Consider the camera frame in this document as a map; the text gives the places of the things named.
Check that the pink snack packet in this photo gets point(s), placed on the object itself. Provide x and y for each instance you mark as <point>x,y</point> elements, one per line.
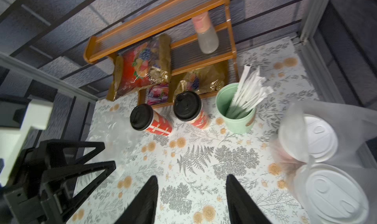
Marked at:
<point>158,94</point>

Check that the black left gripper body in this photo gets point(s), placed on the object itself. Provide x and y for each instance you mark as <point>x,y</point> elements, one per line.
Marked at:
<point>30,197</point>

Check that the gold fruit snack bag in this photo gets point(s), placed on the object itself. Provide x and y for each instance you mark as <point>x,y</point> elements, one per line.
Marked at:
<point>201,81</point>

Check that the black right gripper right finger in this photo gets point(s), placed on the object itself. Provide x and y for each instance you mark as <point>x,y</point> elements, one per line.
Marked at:
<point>242,209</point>

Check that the black lid milk tea cup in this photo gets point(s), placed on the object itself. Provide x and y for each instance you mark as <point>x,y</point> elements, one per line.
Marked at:
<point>144,118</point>

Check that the wooden shelf rack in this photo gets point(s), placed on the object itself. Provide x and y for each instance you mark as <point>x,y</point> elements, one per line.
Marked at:
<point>172,17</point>

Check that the translucent plastic carrier bag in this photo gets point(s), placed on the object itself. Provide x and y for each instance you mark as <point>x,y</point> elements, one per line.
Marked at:
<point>354,126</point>

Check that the green plastic straw cup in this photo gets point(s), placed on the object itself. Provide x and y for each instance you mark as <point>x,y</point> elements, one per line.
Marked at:
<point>230,114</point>

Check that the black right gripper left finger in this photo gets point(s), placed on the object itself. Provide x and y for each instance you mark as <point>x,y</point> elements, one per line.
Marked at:
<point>142,210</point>

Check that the red floral milk tea cup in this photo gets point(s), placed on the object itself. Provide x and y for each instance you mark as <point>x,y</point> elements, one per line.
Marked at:
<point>312,136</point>

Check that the red snack bag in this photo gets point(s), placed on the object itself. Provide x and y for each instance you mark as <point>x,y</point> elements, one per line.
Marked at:
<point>144,66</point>

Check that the pink capped white bottle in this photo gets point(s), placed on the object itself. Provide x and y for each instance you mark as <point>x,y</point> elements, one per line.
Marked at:
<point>206,35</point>

